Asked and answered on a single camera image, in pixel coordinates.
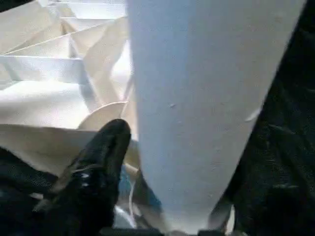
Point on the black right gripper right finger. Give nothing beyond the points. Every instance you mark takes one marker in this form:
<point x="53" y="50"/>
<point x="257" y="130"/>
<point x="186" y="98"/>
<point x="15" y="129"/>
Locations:
<point x="275" y="209"/>

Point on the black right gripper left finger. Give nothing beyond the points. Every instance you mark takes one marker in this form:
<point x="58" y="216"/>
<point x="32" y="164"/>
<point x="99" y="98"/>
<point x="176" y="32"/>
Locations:
<point x="93" y="191"/>

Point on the white plastic table leg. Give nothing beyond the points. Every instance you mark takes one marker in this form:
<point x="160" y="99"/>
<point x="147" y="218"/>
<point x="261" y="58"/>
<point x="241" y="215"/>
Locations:
<point x="197" y="86"/>

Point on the black work mat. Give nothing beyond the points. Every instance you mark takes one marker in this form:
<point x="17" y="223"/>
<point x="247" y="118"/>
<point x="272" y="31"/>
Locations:
<point x="290" y="98"/>

